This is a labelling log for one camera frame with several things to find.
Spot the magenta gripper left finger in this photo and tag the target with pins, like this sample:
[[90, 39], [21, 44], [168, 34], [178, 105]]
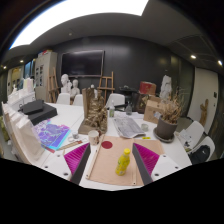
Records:
[[76, 161]]

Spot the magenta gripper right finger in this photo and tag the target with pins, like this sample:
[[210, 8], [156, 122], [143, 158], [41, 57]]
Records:
[[146, 161]]

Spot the yellow drink bottle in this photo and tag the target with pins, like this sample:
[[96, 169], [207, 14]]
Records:
[[123, 162]]

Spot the white patterned mug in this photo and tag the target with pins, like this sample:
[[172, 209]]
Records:
[[93, 137]]

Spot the small white cup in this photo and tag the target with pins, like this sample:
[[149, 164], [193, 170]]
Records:
[[144, 127]]

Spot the brown wooden board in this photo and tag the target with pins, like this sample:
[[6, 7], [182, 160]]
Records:
[[104, 162]]

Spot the grey printed newspaper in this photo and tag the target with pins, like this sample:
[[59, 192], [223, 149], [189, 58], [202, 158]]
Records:
[[127, 127]]

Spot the potted dried plant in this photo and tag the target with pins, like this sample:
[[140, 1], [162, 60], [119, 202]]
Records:
[[171, 111]]

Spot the cardboard box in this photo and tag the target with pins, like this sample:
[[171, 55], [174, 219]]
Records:
[[153, 111]]

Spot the clear glass bottle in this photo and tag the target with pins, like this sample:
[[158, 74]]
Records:
[[128, 109]]

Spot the black flat box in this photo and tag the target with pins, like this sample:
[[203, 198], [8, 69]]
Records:
[[38, 111]]

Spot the green label bottle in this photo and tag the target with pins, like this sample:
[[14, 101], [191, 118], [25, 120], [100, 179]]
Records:
[[111, 109]]

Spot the white canvas stack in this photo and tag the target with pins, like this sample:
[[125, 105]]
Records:
[[19, 127]]

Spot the white chair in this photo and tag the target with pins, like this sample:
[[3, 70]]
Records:
[[116, 100]]

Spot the white plaster bust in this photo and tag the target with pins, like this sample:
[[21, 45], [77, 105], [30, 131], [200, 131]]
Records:
[[66, 84]]

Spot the wooden easel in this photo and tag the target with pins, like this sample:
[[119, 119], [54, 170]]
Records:
[[106, 83]]

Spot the black wall television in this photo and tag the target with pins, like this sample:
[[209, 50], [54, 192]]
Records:
[[83, 63]]

